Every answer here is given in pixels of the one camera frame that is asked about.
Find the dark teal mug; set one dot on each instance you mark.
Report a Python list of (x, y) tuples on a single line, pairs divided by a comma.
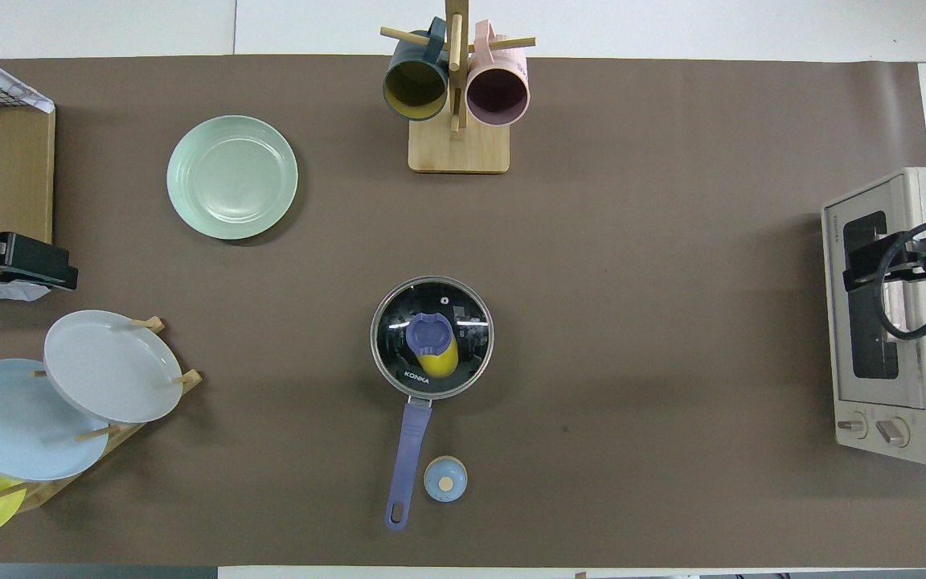
[(415, 84)]

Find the light blue plate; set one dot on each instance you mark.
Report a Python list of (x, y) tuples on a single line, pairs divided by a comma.
[(13, 426)]

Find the pink ribbed mug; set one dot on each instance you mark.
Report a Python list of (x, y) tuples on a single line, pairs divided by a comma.
[(497, 95)]

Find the wooden plate rack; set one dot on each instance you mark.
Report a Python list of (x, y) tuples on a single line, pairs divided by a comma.
[(43, 492)]

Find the beige toaster oven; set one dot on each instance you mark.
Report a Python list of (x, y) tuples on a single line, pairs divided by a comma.
[(925, 193)]

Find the white crumpled cloth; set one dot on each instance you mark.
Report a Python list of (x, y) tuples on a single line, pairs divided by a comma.
[(29, 96)]

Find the grey plate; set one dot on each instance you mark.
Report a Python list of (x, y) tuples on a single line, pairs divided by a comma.
[(109, 366)]

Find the pale green plate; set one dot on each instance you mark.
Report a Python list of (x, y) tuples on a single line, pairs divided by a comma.
[(231, 177)]

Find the glass lid purple knob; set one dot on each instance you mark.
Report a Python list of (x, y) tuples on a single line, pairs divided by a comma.
[(429, 331)]

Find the wooden mug tree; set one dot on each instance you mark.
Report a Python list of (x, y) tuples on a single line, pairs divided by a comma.
[(459, 153)]

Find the yellow potato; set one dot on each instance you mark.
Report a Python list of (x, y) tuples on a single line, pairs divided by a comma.
[(440, 363)]

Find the brown table mat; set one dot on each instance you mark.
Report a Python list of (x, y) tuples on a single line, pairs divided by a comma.
[(632, 362)]

